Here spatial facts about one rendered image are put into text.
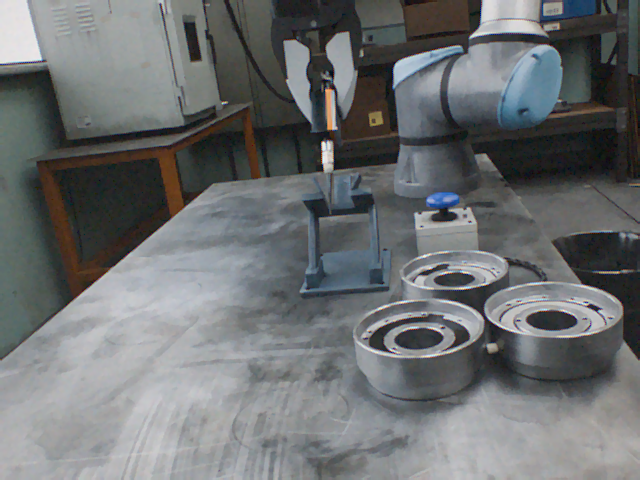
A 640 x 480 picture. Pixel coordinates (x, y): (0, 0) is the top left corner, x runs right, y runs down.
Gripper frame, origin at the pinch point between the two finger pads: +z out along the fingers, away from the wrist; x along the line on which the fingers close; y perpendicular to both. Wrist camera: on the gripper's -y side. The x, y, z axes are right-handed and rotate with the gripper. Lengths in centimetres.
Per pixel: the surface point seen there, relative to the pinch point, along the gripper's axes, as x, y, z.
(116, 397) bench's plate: 18.1, -24.4, 19.7
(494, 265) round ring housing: -16.1, -7.6, 16.6
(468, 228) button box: -14.5, 2.5, 15.7
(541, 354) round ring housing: -17.3, -25.3, 17.2
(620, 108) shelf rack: -129, 327, 53
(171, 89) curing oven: 90, 188, 3
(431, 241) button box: -10.1, 2.4, 16.9
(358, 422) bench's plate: -3.6, -29.3, 19.7
